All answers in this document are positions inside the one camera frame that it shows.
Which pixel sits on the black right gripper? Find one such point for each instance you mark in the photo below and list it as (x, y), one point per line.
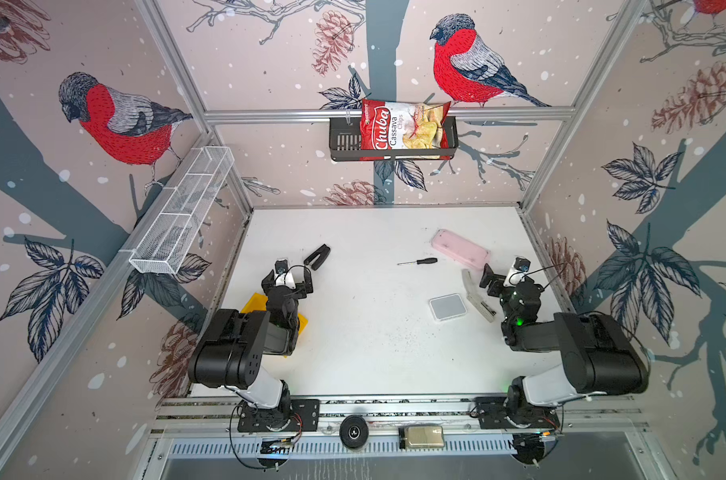
(496, 283)

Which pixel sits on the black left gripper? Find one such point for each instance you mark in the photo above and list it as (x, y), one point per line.
(300, 291)

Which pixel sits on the yellow plastic bin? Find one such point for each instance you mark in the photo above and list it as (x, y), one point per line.
(285, 323)

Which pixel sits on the small black screwdriver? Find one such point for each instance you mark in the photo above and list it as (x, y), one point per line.
(423, 261)

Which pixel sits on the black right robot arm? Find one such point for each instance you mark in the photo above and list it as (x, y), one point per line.
(596, 357)

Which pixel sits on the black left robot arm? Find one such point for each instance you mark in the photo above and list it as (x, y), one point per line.
(230, 352)

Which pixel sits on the black clip tool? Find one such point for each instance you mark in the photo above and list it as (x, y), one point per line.
(317, 258)

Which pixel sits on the small grey square box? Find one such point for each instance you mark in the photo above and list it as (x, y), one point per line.
(447, 307)

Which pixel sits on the pink rectangular case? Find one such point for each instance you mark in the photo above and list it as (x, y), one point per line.
(458, 248)

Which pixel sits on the black round knob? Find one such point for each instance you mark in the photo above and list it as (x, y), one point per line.
(354, 432)

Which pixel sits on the tan rectangular device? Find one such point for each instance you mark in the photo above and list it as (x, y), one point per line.
(421, 437)

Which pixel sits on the red cassava chips bag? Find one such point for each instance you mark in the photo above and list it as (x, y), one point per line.
(419, 124)

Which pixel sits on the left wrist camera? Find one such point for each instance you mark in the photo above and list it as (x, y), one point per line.
(283, 275)

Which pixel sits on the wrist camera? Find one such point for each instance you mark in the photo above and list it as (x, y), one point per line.
(517, 271)
(283, 275)

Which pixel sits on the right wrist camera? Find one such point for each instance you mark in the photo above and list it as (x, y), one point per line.
(517, 271)

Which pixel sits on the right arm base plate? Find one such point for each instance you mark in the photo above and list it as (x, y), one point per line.
(497, 412)

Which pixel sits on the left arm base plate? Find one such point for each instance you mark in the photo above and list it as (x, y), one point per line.
(300, 415)

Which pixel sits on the white wire mesh shelf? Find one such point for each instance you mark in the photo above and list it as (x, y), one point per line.
(173, 231)

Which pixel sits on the black wall basket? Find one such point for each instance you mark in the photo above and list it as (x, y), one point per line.
(348, 143)

